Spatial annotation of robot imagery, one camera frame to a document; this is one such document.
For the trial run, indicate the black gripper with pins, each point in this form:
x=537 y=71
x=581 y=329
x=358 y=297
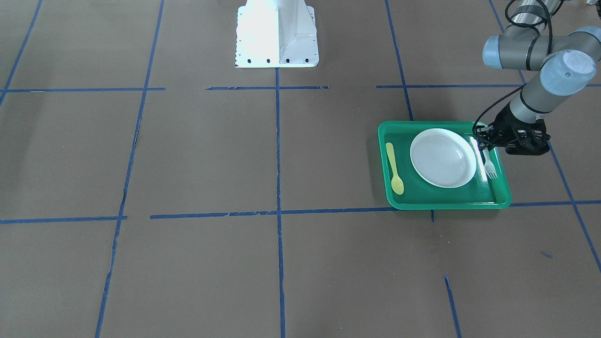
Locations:
x=506 y=123

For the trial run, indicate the pale green plastic fork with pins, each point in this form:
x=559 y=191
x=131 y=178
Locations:
x=489 y=167

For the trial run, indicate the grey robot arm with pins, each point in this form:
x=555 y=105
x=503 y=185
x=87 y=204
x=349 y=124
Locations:
x=564 y=65

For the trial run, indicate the white round plate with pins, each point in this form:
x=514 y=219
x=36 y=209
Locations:
x=443 y=158

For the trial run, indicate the green plastic tray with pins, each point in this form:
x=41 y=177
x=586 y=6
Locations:
x=480 y=192

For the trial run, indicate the yellow plastic spoon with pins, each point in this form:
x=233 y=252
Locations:
x=397 y=183

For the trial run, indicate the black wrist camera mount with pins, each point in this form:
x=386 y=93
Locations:
x=529 y=139

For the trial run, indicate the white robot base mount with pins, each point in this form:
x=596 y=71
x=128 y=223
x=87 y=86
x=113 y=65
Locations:
x=276 y=33

